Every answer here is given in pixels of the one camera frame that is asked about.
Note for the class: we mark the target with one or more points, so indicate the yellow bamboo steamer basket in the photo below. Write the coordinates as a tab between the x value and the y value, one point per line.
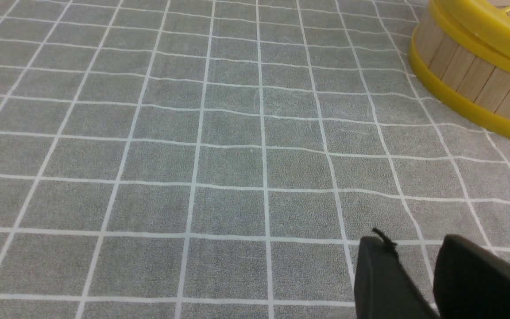
463	81

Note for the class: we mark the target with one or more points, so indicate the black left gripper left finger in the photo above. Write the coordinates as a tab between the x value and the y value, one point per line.
383	289

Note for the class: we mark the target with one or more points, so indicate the grey grid tablecloth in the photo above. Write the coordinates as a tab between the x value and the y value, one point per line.
186	159

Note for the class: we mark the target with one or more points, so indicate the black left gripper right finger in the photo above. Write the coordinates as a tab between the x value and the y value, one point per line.
470	282

